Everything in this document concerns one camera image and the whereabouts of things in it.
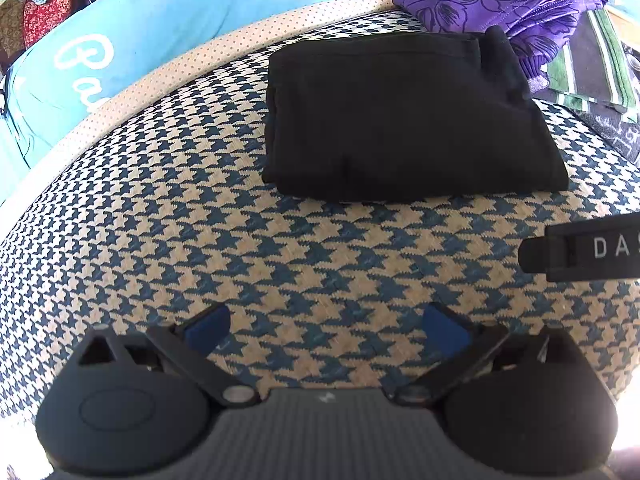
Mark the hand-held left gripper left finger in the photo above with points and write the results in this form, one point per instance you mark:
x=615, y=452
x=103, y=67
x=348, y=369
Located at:
x=207, y=330

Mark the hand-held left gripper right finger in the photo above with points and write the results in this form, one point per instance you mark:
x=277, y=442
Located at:
x=447, y=332

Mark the black sweater white stripes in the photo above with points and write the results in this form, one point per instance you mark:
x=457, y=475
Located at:
x=400, y=120

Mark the houndstooth bed mat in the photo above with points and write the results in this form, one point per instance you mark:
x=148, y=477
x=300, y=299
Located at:
x=250, y=240

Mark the green striped blanket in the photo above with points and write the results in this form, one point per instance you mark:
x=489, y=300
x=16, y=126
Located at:
x=600, y=65

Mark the blue printed quilt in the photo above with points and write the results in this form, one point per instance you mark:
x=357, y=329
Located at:
x=150, y=20

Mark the red floral garment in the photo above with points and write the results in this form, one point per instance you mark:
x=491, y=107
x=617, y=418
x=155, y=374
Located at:
x=55, y=15

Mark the brown patterned garment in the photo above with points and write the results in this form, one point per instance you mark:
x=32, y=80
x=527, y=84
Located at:
x=12, y=25

